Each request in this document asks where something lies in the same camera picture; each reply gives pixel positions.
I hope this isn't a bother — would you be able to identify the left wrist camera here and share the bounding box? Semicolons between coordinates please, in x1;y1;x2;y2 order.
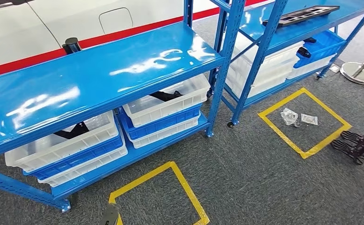
99;203;120;225

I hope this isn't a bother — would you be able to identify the blue metal shelf rack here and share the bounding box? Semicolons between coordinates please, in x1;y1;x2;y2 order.
0;0;248;214
209;0;364;128

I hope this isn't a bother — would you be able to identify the black jointed leg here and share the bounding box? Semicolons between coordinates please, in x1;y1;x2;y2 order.
330;120;364;165

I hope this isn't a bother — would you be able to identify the white car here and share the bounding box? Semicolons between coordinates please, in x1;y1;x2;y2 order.
0;0;220;71

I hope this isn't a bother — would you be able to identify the round silver base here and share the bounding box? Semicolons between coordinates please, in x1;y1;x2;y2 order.
340;46;364;85

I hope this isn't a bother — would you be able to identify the clear plastic bag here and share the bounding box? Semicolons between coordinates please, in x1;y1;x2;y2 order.
280;108;301;128
300;113;319;126

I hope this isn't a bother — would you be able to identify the yellow floor tape square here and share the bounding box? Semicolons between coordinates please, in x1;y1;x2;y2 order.
108;161;211;225
257;87;353;160

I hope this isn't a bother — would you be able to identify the black stanchion post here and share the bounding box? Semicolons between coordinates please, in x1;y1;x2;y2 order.
61;37;83;56

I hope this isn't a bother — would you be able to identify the white car fuel flap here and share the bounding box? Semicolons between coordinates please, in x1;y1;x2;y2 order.
98;7;134;35

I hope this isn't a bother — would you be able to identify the black plastic panel part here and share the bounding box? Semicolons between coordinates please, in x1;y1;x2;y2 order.
262;5;341;29

